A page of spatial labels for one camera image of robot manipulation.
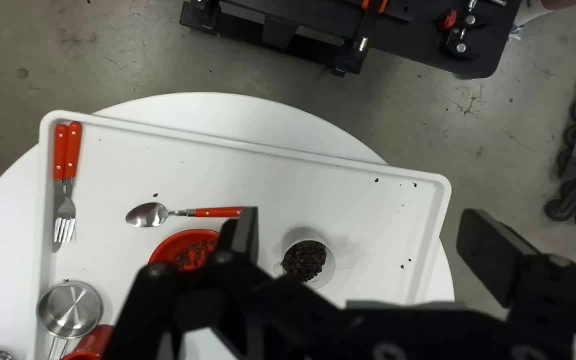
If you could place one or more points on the small steel bowl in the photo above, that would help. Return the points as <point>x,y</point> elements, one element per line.
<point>71,309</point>

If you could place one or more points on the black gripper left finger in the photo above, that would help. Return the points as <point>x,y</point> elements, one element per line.
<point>239,238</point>

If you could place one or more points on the orange handled spoon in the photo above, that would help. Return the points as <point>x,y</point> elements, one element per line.
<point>154,214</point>

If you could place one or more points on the red bowl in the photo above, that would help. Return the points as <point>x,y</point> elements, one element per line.
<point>187,250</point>

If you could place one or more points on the white round table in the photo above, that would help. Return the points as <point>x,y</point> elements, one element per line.
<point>1,266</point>

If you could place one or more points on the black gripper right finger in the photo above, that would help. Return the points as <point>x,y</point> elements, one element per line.
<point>494,253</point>

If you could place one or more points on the white plastic tray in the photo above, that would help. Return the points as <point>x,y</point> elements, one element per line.
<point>251,312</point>

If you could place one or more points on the orange handled fork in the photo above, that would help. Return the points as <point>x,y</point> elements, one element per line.
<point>66,156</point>

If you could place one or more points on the black tool cart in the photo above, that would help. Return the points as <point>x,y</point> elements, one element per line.
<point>461,36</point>

